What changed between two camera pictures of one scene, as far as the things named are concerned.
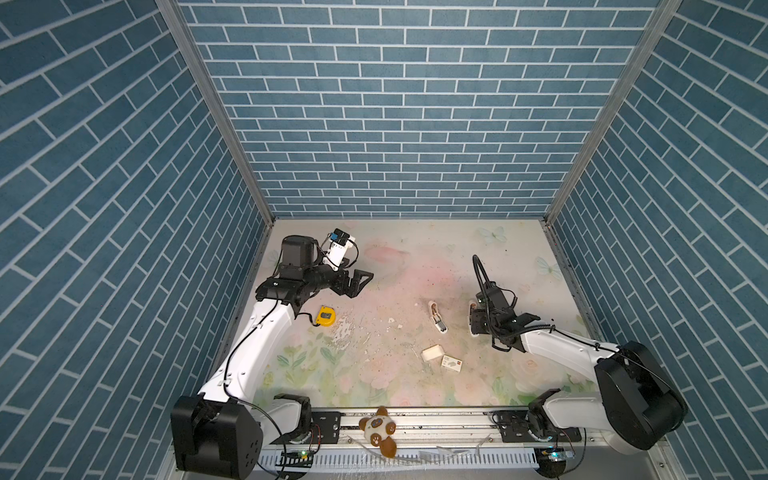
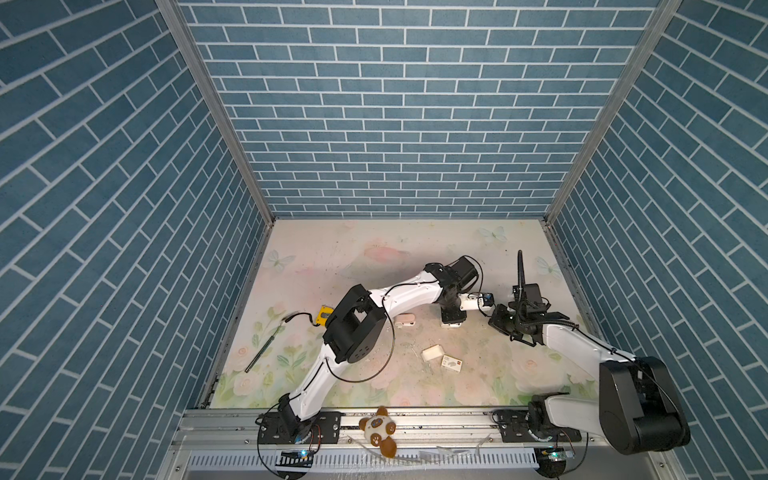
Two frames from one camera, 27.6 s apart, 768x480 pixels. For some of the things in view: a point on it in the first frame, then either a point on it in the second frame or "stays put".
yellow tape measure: [326, 316] stays put
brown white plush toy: [378, 429] stays put
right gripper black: [474, 321] -> [495, 320]
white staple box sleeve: [451, 363] stays put
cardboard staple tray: [432, 352] stays put
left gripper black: [351, 289] -> [458, 315]
